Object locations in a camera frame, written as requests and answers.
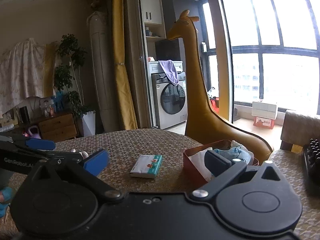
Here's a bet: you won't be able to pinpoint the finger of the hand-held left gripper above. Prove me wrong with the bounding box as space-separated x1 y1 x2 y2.
0 134 56 152
37 152 84 166

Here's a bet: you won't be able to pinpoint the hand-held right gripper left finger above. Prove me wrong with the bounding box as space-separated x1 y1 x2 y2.
25 149 124 202

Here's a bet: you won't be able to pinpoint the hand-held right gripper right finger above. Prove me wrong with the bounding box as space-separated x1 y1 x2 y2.
191 151 294 198

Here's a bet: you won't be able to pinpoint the white pink rabbit plush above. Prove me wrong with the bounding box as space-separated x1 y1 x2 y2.
71 149 89 159

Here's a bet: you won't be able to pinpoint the white face mask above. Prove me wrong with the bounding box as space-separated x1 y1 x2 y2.
187 150 213 180

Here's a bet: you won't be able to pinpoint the blue face mask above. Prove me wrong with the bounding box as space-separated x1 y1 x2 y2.
212 147 252 165

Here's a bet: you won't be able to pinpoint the red tin box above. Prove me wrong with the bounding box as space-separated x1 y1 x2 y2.
183 140 260 183

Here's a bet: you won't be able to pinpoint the purple kettlebell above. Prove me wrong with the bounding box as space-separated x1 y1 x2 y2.
27 126 41 139

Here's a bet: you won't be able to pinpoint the wooden drawer cabinet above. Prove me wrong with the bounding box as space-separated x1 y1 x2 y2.
37 112 78 142

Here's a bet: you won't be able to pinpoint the person's blue clothing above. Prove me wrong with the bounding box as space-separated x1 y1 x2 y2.
0 186 14 218

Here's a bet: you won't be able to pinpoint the black speaker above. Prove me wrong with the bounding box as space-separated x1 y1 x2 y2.
19 106 30 124

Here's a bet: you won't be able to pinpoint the cartoon figure picture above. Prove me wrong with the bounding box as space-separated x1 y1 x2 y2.
40 99 55 117

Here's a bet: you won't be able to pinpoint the white planter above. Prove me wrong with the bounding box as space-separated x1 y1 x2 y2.
81 111 97 137

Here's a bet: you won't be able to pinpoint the blue bottles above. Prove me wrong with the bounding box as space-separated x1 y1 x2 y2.
51 91 65 112

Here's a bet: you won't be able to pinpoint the yellow curtain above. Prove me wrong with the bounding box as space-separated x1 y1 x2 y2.
219 52 234 124
111 0 138 130

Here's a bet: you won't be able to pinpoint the green white tissue pack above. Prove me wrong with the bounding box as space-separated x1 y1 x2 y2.
130 154 163 179

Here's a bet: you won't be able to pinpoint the red container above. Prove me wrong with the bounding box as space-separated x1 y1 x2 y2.
210 97 220 114

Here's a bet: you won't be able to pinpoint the red printed carton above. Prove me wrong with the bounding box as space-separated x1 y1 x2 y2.
253 116 275 130

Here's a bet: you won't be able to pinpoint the green potted tree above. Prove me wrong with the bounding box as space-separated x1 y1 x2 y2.
54 34 95 118

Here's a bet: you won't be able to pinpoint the white patterned cover cloth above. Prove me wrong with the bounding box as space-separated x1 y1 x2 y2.
0 38 47 113

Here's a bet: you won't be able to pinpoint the yellow giraffe chair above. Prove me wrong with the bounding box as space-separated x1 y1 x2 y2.
167 9 273 159

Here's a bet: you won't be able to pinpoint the yellow hanging cloth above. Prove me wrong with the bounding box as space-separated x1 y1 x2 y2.
44 42 58 97

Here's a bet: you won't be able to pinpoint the white washing machine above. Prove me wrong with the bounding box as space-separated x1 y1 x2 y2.
149 60 188 130

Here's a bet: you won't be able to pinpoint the chair with beige cover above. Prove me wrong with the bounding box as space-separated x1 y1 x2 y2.
280 110 320 150

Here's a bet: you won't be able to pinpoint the black massage brush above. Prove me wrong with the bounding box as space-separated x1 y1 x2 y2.
302 138 320 198

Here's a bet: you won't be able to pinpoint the covered standing air conditioner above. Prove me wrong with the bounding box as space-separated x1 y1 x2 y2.
86 11 117 133

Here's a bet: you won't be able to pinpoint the purple cloth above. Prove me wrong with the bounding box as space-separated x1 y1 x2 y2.
159 60 180 85

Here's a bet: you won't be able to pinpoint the large black framed window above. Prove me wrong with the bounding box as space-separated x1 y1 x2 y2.
202 0 320 110

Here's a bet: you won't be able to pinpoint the small picture frame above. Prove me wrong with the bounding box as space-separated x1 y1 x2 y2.
0 110 19 128

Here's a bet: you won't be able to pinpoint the white wall cabinet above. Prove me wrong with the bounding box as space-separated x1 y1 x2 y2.
140 0 167 39

